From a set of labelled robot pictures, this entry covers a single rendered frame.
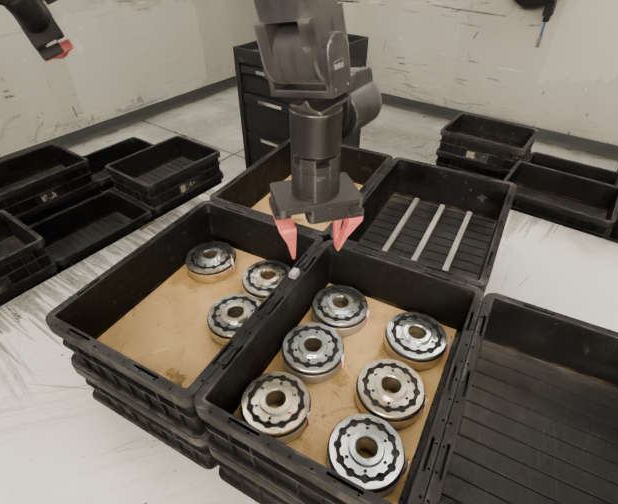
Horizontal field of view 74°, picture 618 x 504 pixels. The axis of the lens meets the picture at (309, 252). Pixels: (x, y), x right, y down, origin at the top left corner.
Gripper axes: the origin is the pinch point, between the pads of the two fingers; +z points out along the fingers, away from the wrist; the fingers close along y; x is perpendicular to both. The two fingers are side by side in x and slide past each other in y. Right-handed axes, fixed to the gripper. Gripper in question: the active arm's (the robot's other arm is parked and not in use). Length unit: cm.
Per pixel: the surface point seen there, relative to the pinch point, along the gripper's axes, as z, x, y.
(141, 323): 23.5, -14.9, 29.0
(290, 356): 20.2, 2.1, 4.7
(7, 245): 59, -99, 86
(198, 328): 23.5, -10.8, 18.9
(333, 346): 20.3, 2.2, -2.7
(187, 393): 13.1, 8.8, 20.1
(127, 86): 83, -341, 62
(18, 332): 37, -32, 59
